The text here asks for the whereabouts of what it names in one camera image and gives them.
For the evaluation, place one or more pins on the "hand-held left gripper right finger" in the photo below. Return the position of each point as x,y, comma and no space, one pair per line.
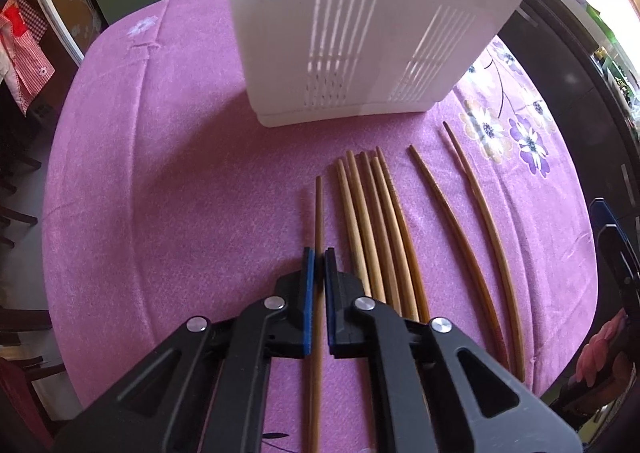
330,303

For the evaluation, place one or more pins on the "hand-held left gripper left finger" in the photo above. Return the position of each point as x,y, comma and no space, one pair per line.
310,303

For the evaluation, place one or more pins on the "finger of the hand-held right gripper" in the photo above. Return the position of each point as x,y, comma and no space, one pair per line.
622,268
602,210

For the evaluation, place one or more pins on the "pink floral dark clothing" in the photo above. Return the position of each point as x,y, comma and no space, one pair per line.
600,348

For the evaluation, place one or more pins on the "dark kitchen cabinet run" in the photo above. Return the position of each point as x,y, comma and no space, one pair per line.
565,83

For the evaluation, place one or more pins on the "small potted plants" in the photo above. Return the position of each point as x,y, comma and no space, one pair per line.
617,78

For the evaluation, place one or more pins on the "purple floral tablecloth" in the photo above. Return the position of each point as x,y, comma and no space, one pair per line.
175,183

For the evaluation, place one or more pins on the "green container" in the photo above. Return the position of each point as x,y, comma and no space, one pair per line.
602,28

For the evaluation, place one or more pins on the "dark wooden chair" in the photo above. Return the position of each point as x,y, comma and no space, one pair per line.
20,398
15,220

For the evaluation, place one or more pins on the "red checkered apron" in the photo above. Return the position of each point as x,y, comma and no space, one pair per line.
25,68

